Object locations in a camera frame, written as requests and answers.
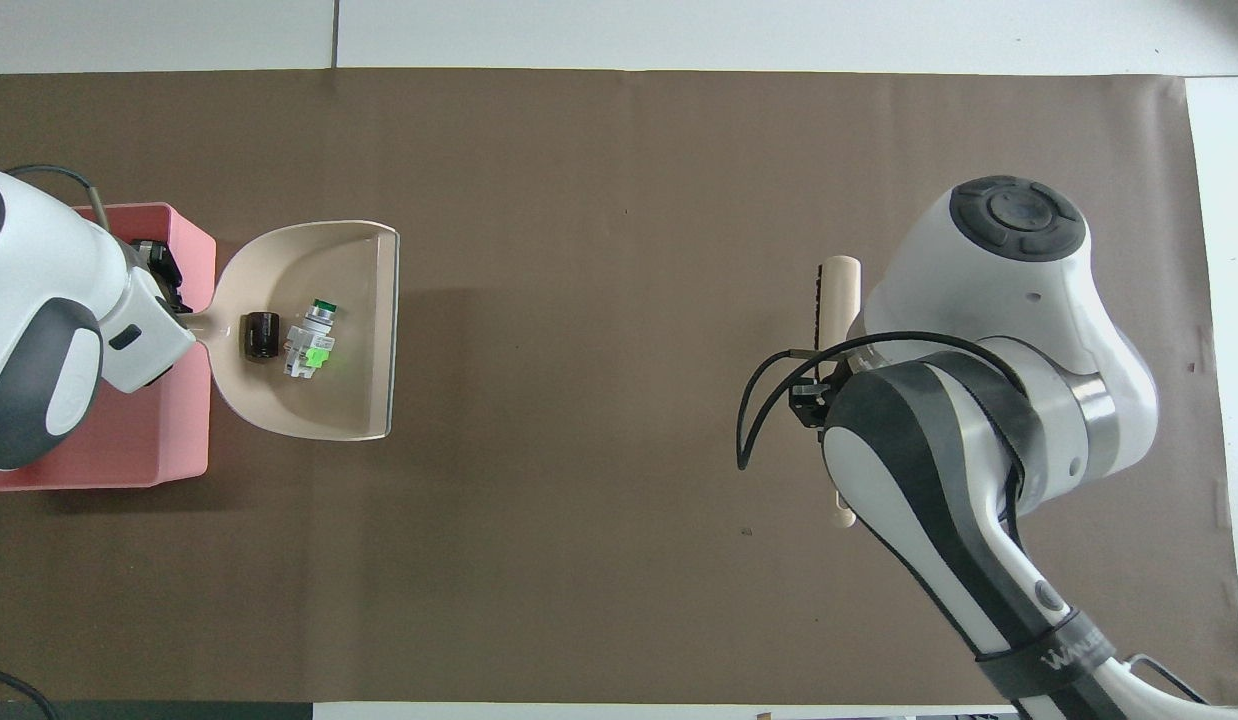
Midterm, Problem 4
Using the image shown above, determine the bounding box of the beige plastic dustpan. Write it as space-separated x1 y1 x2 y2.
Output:
182 220 401 443

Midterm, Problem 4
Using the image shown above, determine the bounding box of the pink plastic bin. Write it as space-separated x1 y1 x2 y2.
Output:
0 202 219 493

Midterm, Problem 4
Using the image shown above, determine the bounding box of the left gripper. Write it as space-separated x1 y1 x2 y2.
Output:
130 237 194 314

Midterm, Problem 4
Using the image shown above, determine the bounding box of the green push button switch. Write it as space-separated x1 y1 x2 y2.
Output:
283 297 341 382

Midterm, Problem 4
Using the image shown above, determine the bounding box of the black cylindrical electronic component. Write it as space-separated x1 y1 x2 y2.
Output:
240 311 283 362

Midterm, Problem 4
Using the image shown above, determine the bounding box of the wooden brush with black bristles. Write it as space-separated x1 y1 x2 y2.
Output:
811 255 863 530

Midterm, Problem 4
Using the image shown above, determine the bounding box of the black cable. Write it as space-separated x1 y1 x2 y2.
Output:
735 330 1026 472
0 664 62 720

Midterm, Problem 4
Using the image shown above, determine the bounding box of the grey cable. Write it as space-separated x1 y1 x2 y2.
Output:
6 164 110 233

